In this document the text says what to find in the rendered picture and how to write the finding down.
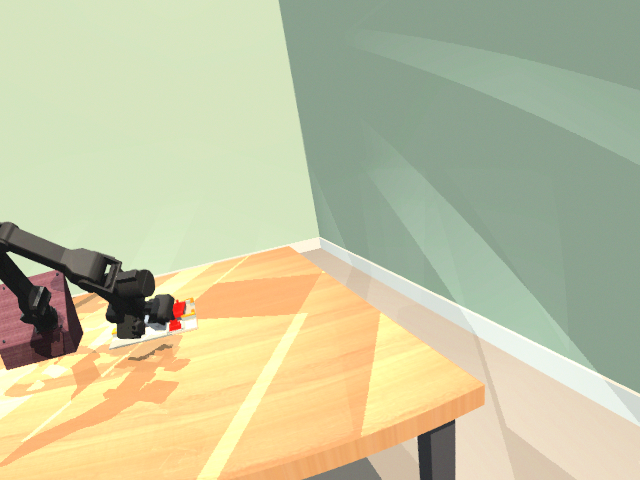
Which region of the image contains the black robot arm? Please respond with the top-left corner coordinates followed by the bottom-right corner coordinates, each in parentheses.
top-left (0, 221), bottom-right (156, 340)

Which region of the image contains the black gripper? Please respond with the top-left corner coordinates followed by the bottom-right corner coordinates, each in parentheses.
top-left (105, 293), bottom-right (175, 325)

